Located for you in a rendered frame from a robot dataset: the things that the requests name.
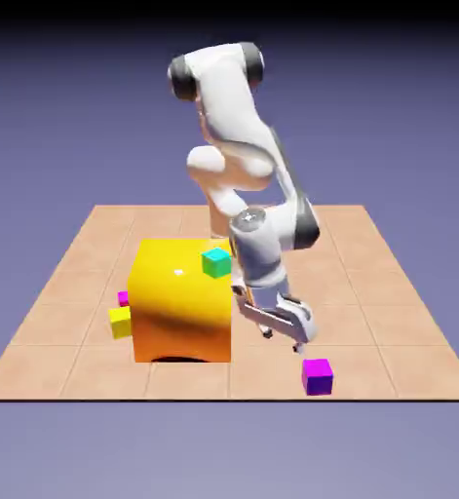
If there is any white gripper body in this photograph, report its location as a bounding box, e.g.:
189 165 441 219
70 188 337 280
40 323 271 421
231 284 316 346

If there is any small purple cube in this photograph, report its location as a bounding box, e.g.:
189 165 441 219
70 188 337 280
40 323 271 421
301 358 334 397

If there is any small teal cube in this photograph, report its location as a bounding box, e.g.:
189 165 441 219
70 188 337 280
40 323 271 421
200 247 233 280

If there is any small yellow cube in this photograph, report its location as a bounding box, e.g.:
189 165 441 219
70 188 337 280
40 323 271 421
108 306 133 340

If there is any large yellow box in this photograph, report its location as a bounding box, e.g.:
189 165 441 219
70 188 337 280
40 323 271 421
127 238 234 365

